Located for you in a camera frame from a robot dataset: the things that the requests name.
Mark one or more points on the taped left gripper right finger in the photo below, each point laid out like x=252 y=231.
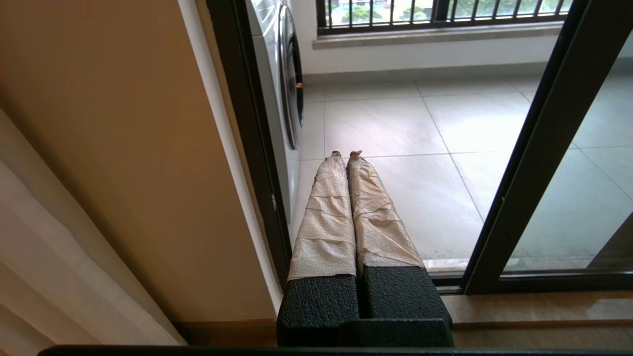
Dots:
x=381 y=227

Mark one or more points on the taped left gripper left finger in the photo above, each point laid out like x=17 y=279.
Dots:
x=326 y=222

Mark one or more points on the dark framed sliding glass door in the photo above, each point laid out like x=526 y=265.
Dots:
x=541 y=148

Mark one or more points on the white front-load washing machine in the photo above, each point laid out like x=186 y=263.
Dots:
x=269 y=74

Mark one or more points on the long stone window sill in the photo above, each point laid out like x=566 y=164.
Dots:
x=420 y=37

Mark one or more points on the black balcony railing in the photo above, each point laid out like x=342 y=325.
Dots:
x=371 y=28

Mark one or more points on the cream curtain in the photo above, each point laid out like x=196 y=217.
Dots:
x=49 y=277

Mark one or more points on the sliding glass door, dark frame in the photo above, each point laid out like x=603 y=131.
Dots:
x=245 y=99

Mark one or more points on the black window frame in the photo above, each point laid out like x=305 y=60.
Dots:
x=443 y=7

